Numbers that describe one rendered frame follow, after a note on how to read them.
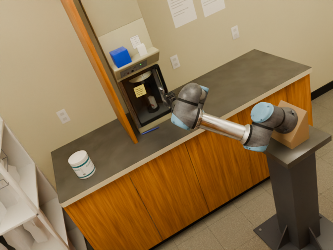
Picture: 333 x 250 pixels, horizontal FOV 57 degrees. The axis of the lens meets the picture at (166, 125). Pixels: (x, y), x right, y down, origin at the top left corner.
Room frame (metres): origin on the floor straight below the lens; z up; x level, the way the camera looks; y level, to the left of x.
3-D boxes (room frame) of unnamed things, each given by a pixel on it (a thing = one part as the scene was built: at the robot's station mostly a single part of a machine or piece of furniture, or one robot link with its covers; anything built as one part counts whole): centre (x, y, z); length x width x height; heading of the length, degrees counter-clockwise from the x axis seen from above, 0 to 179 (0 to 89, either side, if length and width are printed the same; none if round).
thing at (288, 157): (1.35, -0.63, 0.92); 0.32 x 0.32 x 0.04; 15
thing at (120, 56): (1.93, 0.12, 1.55); 0.10 x 0.10 x 0.09; 13
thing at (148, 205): (2.11, -0.11, 0.45); 2.05 x 0.67 x 0.90; 103
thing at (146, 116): (2.00, 0.05, 1.19); 0.30 x 0.01 x 0.40; 102
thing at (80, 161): (1.75, 0.63, 1.01); 0.13 x 0.13 x 0.15
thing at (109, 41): (2.13, 0.08, 1.32); 0.32 x 0.25 x 0.77; 103
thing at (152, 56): (1.95, 0.04, 1.46); 0.32 x 0.12 x 0.10; 103
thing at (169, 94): (1.85, -0.09, 1.17); 0.12 x 0.08 x 0.09; 13
